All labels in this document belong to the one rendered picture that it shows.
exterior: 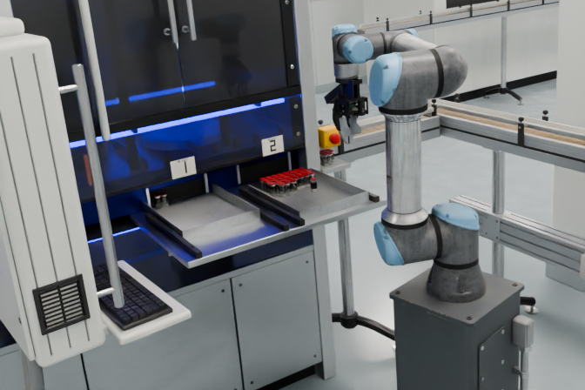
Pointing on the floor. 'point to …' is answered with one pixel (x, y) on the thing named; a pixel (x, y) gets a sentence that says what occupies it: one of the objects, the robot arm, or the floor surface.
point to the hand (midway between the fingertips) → (346, 139)
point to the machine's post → (310, 155)
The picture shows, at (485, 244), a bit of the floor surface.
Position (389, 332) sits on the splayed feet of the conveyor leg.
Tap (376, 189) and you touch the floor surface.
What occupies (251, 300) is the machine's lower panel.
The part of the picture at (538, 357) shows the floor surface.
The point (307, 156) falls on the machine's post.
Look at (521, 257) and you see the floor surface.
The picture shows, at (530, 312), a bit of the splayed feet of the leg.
